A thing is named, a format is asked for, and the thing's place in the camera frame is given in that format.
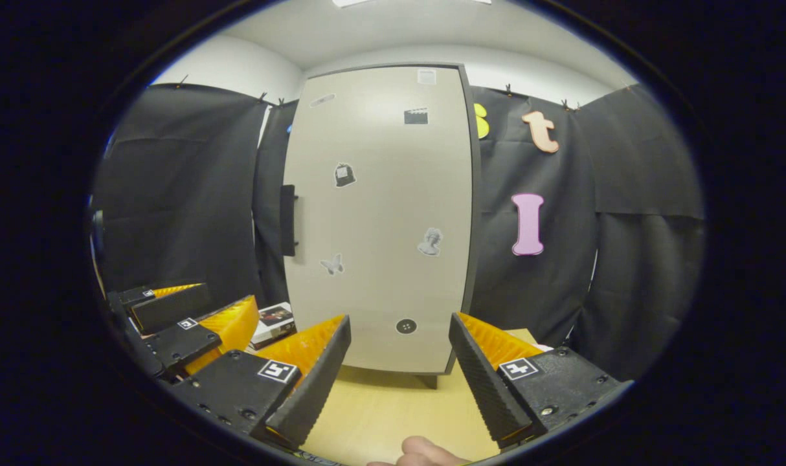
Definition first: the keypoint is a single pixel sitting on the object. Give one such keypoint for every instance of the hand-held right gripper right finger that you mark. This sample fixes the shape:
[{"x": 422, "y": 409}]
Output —
[{"x": 483, "y": 388}]

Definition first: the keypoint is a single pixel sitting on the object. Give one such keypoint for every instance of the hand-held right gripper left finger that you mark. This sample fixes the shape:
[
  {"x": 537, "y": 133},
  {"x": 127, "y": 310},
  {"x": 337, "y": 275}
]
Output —
[{"x": 309, "y": 388}]

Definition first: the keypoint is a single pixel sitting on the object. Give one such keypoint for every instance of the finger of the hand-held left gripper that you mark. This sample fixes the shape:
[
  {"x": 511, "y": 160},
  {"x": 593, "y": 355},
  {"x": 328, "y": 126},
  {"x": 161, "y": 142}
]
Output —
[
  {"x": 173, "y": 310},
  {"x": 186, "y": 343}
]

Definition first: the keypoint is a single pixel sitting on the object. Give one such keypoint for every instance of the beige cabinet door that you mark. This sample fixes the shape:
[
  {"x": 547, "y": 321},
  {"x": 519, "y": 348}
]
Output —
[{"x": 380, "y": 213}]

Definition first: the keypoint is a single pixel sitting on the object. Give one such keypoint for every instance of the book with dark cover picture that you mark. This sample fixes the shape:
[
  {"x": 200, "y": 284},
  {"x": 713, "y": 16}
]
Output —
[{"x": 273, "y": 317}]

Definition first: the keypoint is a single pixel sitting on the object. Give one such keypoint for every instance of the black backdrop cloth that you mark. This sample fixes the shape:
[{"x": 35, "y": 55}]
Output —
[{"x": 626, "y": 272}]

